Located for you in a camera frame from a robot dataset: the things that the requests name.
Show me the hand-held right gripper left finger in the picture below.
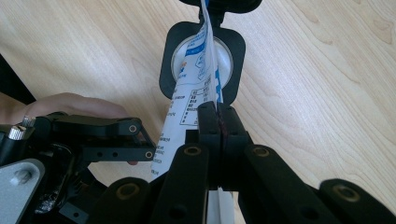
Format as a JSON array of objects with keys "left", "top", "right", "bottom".
[{"left": 185, "top": 101, "right": 223, "bottom": 190}]

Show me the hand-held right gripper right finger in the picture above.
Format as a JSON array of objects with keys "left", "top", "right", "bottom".
[{"left": 219, "top": 103, "right": 253, "bottom": 191}]

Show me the glass jar with black lid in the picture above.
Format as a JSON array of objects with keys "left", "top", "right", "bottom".
[{"left": 159, "top": 0, "right": 263, "bottom": 106}]

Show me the white and blue bag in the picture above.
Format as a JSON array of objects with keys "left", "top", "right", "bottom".
[{"left": 150, "top": 0, "right": 236, "bottom": 224}]

